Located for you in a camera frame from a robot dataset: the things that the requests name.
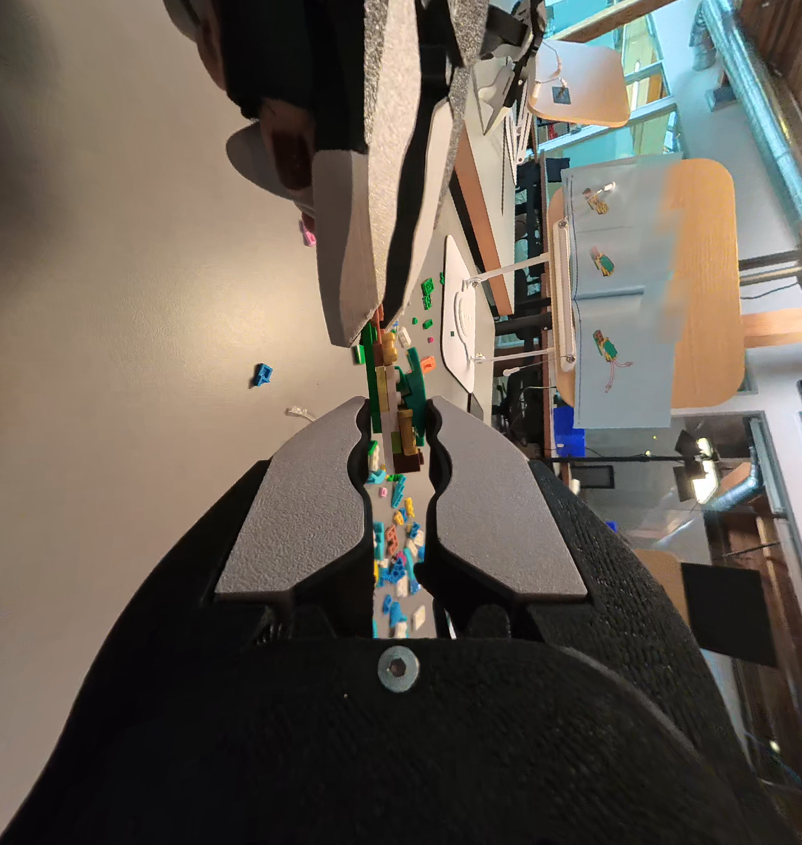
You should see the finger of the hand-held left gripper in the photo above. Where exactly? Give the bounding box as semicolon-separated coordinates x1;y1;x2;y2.
312;151;408;349
383;98;467;326

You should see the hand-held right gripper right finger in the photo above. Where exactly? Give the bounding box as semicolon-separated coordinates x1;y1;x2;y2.
416;396;590;605

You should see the wooden chair back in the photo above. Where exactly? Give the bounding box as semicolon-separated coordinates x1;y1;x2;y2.
629;548;691;628

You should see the person's left hand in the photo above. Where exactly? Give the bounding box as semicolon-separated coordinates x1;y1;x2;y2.
199;7;319;195

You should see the blue storage bin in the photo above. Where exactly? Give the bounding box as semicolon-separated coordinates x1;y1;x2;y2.
552;406;587;458

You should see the wood-edged table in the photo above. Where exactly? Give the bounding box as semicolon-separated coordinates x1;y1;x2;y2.
450;99;548;318

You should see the silver air duct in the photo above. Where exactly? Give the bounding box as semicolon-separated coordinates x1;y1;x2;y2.
692;0;802;222

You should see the pile of small toy bricks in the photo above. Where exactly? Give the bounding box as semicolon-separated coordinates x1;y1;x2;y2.
367;442;436;641

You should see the black panel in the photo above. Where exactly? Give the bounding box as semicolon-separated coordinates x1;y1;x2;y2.
680;562;780;668

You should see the grey desk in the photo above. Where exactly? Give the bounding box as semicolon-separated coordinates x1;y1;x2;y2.
0;0;501;845

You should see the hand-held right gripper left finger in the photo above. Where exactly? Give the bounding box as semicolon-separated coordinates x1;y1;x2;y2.
213;396;375;605

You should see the wooden chair with tag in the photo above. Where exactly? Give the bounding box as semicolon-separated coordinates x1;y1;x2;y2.
526;40;633;129

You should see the toy brick model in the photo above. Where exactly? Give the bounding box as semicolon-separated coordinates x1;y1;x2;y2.
358;322;436;474

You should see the light blue instruction booklet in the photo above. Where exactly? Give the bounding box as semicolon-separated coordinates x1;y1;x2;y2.
561;153;684;430

